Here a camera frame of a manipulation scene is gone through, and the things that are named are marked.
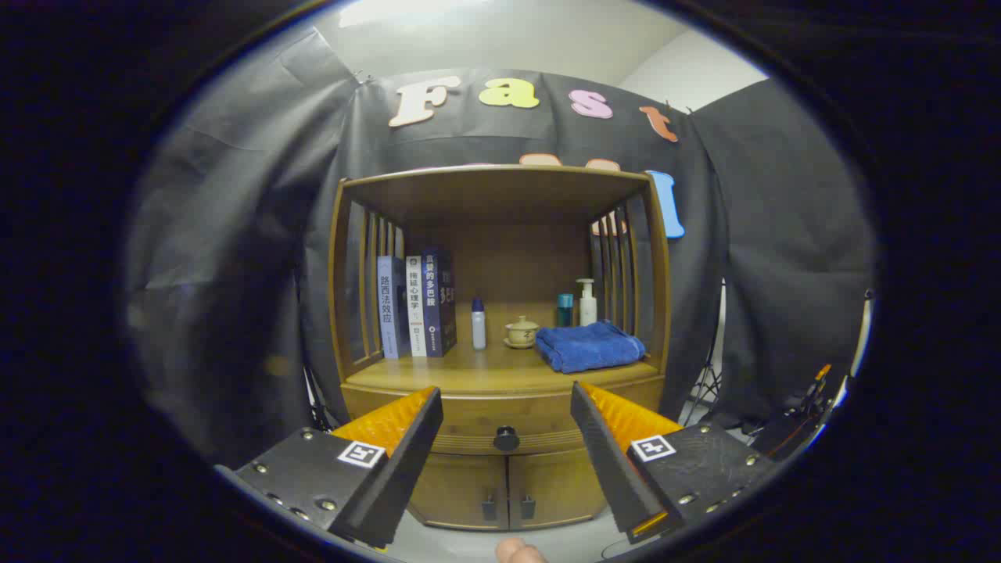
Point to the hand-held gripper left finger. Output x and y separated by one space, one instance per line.
407 469

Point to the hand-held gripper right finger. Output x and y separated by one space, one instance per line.
606 461

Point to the wooden drawer with black knob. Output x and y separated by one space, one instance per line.
469 414

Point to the wooden cabinet door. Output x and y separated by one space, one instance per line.
559 485
457 489

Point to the wooden countertop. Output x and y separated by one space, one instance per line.
485 367

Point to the wooden cabinet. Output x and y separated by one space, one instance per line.
500 203

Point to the folded blue towel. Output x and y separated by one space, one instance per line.
586 348

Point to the black tripod stand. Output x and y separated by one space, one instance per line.
709 369

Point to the white pump bottle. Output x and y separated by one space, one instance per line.
587 309

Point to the beige lidded tea cup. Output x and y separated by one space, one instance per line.
522 331

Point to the teal bottle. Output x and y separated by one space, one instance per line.
565 311

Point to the white book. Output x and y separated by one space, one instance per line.
415 313

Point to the light blue book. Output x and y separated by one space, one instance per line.
389 313

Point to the white bottle with blue cap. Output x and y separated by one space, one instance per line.
478 328

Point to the dark blue book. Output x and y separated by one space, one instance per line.
435 305

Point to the black device with orange tip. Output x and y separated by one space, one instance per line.
813 395

